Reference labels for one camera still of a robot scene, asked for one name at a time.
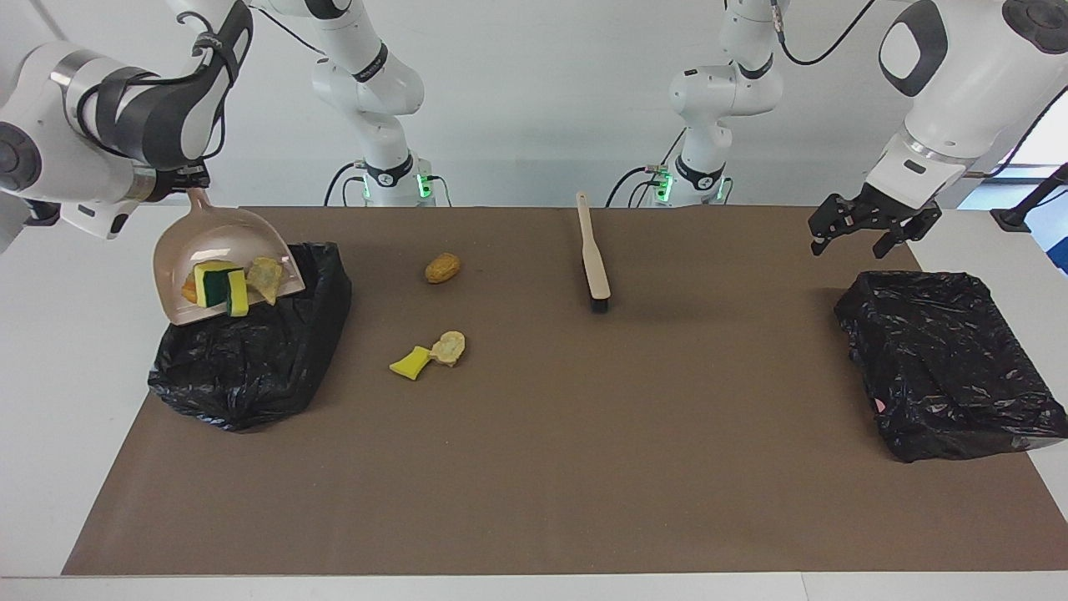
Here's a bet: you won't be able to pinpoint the beige plastic dustpan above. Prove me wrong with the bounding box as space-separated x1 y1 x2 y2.
153 188 306 326

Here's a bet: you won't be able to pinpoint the black bag bin pink spot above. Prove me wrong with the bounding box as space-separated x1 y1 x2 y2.
834 270 1068 464

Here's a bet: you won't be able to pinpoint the bright window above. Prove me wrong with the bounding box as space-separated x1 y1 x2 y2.
997 109 1068 168

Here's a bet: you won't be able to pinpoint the blue background object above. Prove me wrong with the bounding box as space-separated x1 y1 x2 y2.
1039 219 1068 275

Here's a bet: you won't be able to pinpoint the pale toy pastry piece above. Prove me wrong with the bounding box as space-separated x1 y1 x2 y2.
429 331 466 367
247 256 289 306

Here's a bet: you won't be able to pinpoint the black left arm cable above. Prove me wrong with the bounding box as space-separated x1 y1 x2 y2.
772 0 1068 178

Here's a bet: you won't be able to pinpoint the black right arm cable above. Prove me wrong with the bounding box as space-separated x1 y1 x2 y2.
171 0 328 164

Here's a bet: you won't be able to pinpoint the black bag lined bin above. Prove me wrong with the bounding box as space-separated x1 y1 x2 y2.
148 240 353 432

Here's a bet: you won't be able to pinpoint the white wall cable duct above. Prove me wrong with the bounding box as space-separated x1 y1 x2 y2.
32 0 66 41

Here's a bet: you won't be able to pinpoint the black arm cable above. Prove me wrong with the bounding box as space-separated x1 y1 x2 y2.
171 0 328 164
772 0 1068 178

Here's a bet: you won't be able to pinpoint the beige hand brush black bristles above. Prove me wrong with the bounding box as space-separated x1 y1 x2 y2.
576 191 612 314

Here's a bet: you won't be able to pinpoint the brown table mat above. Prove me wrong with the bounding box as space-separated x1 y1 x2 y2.
61 206 1068 577

